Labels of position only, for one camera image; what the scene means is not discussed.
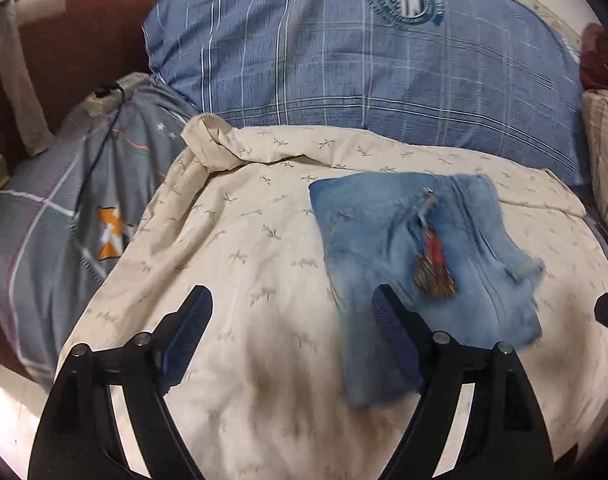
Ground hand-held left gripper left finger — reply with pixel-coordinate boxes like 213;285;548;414
26;285;214;480

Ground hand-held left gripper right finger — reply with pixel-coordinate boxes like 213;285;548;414
371;283;556;480

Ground blue plaid pillow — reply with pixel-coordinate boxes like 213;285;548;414
141;0;587;187

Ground dark red cloth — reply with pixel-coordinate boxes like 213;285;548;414
578;22;608;92

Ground striped beige cushion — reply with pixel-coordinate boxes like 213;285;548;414
581;89;608;231

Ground white power strip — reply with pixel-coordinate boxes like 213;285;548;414
85;72;152;117

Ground cream leaf-print blanket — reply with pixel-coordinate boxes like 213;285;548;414
59;114;608;480

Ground grey quilt with orange print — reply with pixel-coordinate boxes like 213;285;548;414
0;77;200;391

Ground beige cloth on headboard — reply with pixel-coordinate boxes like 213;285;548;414
0;0;67;157

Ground blue denim pants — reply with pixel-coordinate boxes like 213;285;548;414
308;172;546;407

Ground red patterned fabric tassel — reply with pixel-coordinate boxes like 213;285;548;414
413;187;460;302

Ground brown headboard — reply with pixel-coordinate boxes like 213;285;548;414
0;0;166;171

